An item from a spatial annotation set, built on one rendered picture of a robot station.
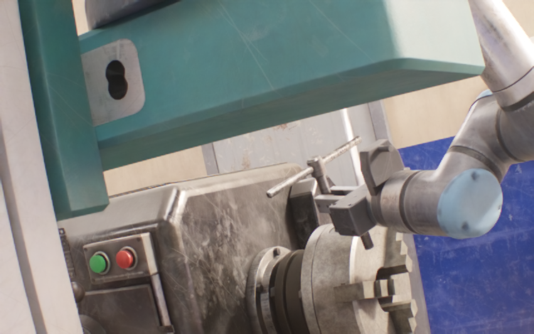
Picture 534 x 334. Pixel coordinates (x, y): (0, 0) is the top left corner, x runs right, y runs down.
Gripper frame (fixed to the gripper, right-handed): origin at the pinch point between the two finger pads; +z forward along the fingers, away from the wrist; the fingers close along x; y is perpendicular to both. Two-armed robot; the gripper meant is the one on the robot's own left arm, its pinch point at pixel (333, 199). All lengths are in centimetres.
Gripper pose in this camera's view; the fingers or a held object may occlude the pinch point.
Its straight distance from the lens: 142.3
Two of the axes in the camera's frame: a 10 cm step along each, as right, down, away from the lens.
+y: 3.9, 8.9, 2.3
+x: 7.7, -4.5, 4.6
